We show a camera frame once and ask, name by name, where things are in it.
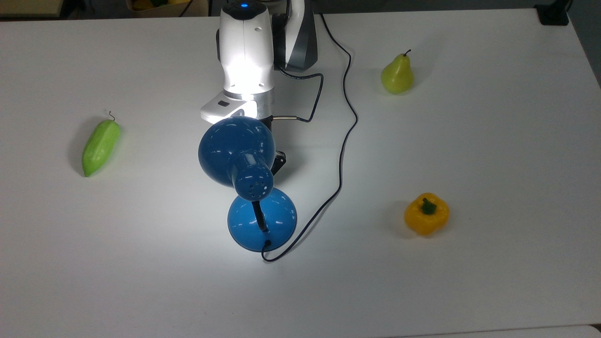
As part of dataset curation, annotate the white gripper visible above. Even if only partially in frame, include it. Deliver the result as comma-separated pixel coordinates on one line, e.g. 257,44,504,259
200,89,287,177

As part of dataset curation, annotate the blue desk lamp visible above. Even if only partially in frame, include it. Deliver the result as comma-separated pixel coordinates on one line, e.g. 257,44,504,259
198,116,298,253

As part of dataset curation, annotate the yellow-green pear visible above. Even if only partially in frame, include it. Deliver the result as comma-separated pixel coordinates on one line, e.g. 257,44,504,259
380,49,415,95

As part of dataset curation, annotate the yellow bell pepper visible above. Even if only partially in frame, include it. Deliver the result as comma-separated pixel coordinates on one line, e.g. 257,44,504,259
404,192,450,236

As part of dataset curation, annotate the green cucumber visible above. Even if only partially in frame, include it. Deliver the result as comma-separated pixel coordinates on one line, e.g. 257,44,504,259
82,111,122,178

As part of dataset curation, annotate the wooden board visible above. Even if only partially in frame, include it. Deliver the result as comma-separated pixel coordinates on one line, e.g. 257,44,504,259
0,0,64,18

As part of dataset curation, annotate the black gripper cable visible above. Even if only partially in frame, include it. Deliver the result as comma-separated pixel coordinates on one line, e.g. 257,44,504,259
271,66,325,123

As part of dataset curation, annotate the black lamp power cord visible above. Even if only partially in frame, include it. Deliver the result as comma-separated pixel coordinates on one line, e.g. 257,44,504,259
261,13,359,262

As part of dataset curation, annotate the black corner camera mount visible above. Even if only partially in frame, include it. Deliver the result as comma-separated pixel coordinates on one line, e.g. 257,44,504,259
535,0,571,26

